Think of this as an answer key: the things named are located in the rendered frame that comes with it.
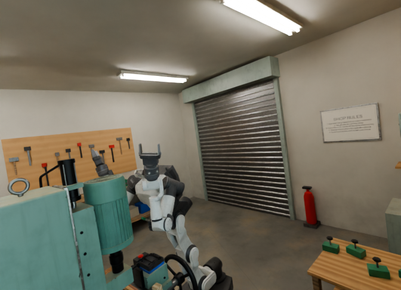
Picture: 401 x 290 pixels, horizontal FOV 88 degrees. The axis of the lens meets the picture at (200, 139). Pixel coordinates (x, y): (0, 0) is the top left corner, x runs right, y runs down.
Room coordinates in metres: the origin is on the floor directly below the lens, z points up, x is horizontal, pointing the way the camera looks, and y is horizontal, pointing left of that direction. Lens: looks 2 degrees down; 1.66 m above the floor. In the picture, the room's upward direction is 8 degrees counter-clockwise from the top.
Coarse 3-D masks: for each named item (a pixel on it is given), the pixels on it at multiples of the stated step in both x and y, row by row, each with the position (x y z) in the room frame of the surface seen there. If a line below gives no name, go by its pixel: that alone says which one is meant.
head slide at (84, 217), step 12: (72, 204) 0.83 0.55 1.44; (84, 204) 0.87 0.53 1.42; (84, 216) 0.80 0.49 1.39; (84, 228) 0.80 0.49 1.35; (96, 228) 0.83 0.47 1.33; (84, 240) 0.79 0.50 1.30; (96, 240) 0.82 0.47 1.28; (84, 252) 0.79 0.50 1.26; (96, 252) 0.82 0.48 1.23; (84, 264) 0.78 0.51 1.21; (96, 264) 0.81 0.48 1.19; (84, 276) 0.78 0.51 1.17; (96, 276) 0.81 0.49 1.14; (96, 288) 0.80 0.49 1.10
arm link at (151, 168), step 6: (144, 156) 1.19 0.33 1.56; (150, 156) 1.18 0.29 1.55; (156, 156) 1.18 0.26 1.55; (144, 162) 1.20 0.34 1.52; (150, 162) 1.20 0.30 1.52; (156, 162) 1.20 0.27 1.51; (144, 168) 1.20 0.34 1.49; (150, 168) 1.20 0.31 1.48; (156, 168) 1.21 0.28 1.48; (150, 174) 1.20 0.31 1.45
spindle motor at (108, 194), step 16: (112, 176) 0.98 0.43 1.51; (96, 192) 0.86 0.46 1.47; (112, 192) 0.88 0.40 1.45; (96, 208) 0.86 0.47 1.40; (112, 208) 0.88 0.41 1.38; (128, 208) 0.96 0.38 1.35; (112, 224) 0.87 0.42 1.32; (128, 224) 0.93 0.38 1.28; (112, 240) 0.87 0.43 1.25; (128, 240) 0.91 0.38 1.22
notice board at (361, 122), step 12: (348, 108) 2.73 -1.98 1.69; (360, 108) 2.64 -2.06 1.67; (372, 108) 2.55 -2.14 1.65; (324, 120) 2.95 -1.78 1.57; (336, 120) 2.84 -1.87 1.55; (348, 120) 2.74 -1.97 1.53; (360, 120) 2.65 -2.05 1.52; (372, 120) 2.56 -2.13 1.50; (324, 132) 2.97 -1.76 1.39; (336, 132) 2.86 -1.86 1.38; (348, 132) 2.75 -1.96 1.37; (360, 132) 2.66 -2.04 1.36; (372, 132) 2.57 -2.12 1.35
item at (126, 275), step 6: (126, 264) 0.99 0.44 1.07; (126, 270) 0.94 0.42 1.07; (108, 276) 0.91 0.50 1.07; (114, 276) 0.91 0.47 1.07; (120, 276) 0.91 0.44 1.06; (126, 276) 0.93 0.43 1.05; (132, 276) 0.96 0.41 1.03; (108, 282) 0.87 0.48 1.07; (114, 282) 0.89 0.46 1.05; (120, 282) 0.91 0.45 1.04; (126, 282) 0.93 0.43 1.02; (108, 288) 0.87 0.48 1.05; (114, 288) 0.89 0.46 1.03; (120, 288) 0.91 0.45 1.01
